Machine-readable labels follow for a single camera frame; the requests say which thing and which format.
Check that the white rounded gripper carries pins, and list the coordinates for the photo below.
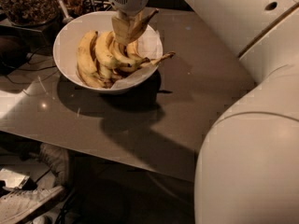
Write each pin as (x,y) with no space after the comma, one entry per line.
(125,9)

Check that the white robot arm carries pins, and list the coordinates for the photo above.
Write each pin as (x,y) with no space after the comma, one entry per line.
(247,170)

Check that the yellow banana with long stem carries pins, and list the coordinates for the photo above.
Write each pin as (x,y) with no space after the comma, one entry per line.
(130,60)

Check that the white ceramic bowl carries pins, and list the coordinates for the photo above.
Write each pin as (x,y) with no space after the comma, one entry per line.
(66,42)

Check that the small jar of nuts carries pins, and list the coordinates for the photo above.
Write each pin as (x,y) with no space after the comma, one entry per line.
(74,7)

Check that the white spoon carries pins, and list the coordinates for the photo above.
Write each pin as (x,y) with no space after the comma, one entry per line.
(67,18)

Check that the glass jar of nuts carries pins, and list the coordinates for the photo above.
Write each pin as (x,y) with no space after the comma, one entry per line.
(29,12)

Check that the dark device on left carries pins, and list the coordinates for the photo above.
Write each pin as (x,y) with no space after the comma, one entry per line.
(13,53)

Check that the grey sock foot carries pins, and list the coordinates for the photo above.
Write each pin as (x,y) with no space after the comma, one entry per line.
(57,159)

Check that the white sneaker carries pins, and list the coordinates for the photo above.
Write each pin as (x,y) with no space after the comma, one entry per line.
(21,205)

